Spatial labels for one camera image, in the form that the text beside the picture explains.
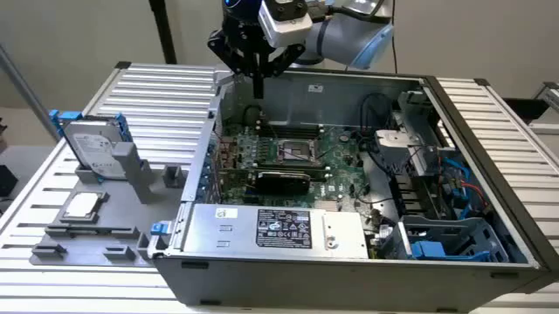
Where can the green RAM stick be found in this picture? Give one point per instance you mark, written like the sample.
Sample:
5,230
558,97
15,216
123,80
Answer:
87,231

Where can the black table corner cap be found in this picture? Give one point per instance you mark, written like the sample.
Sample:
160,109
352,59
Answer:
123,65
482,82

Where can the grey parts rack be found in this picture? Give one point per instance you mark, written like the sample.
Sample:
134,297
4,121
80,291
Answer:
118,209

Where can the grey metal slanted pole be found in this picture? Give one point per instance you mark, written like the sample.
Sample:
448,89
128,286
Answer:
31,95

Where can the silver power supply unit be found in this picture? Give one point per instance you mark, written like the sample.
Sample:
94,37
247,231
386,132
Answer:
244,229

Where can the black stand pole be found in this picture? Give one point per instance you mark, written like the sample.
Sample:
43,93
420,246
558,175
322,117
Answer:
163,32

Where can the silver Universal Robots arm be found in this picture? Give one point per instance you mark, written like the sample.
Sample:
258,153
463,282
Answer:
336,36

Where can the black graphics card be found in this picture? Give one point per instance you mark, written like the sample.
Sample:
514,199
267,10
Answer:
282,183

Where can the silver metal drive cage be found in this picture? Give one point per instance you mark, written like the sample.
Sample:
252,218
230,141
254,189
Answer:
415,131

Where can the green motherboard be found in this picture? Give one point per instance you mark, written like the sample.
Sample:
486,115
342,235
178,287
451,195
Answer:
340,173

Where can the silver CPU chip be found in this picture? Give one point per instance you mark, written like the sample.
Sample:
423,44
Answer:
83,204

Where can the white case sticker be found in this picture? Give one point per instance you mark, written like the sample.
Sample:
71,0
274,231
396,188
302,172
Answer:
315,88

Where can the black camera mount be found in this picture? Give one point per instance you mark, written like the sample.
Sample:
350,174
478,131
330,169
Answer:
296,8

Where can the CPU socket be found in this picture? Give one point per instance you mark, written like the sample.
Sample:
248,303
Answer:
296,151

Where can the blue case latch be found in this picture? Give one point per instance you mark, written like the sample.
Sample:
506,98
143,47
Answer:
158,228

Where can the blue installed disk caddy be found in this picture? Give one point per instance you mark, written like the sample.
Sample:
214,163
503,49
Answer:
430,251

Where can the small black box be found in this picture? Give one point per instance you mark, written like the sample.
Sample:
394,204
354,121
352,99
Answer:
7,180

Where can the aluminium frame profile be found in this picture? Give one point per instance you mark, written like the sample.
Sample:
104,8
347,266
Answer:
546,108

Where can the black box behind table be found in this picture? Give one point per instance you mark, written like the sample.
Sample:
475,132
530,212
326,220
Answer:
524,109

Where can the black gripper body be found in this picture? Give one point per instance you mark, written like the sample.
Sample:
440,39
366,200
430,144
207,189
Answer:
239,31

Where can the open black PC case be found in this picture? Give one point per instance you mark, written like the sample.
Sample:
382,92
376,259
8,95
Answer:
306,281

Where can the grey blue disk bay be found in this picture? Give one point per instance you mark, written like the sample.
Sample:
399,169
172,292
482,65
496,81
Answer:
463,235

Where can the hard disk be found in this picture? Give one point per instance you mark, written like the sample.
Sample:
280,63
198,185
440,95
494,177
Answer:
91,144

